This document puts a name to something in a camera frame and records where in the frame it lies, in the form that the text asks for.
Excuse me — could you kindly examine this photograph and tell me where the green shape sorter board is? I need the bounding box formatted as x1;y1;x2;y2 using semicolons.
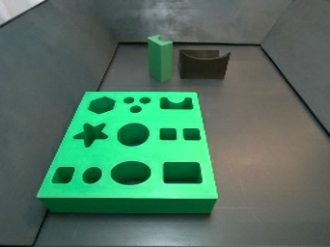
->
38;92;218;214

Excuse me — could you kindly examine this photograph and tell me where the dark grey arch holder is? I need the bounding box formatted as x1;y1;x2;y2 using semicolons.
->
179;49;231;79

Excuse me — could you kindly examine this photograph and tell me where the green arch block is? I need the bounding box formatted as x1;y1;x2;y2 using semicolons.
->
148;35;173;82

